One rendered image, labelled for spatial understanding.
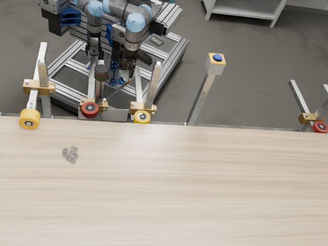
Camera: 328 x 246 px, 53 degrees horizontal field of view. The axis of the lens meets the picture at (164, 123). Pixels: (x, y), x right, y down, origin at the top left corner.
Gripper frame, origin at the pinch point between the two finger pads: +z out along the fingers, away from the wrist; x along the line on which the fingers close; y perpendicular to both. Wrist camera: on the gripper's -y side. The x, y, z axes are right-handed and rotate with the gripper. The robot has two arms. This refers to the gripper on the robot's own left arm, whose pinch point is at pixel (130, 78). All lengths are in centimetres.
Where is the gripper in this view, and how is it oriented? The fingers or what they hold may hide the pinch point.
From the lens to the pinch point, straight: 166.5
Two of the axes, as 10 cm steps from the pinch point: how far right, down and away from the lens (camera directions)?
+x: 0.9, 7.8, -6.2
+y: -9.7, -0.6, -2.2
